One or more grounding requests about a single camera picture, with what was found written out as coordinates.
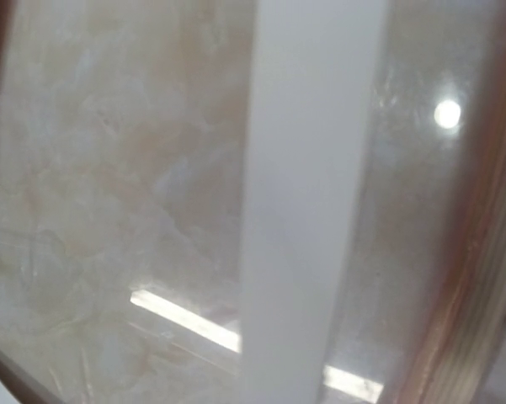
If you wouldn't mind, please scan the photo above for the white mat board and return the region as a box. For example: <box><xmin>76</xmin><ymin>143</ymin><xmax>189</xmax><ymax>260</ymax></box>
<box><xmin>238</xmin><ymin>1</ymin><xmax>389</xmax><ymax>403</ymax></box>

